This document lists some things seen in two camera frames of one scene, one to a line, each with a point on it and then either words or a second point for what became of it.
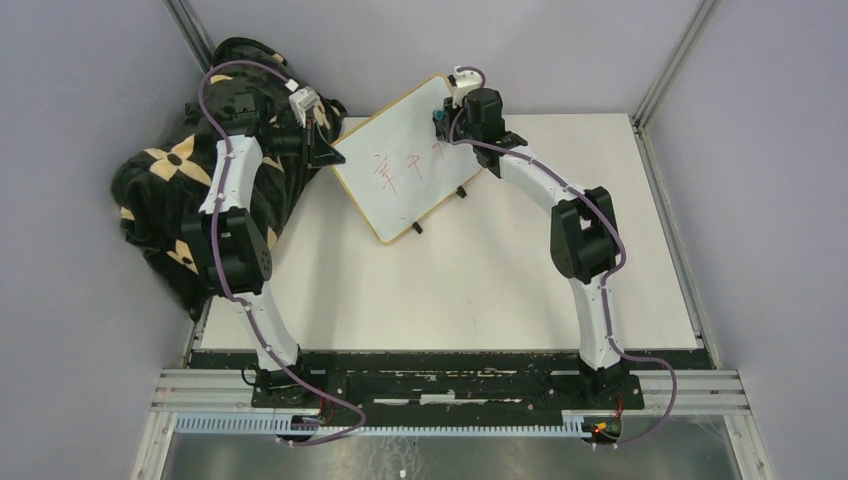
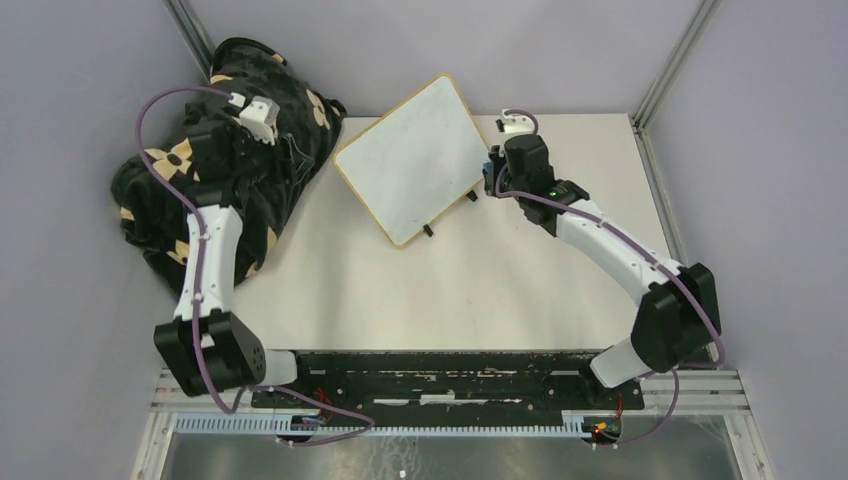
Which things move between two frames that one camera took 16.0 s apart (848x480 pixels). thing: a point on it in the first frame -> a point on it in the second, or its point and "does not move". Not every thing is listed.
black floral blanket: (246, 86) does not move
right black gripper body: (465, 131) -> (507, 182)
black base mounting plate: (354, 380) does not move
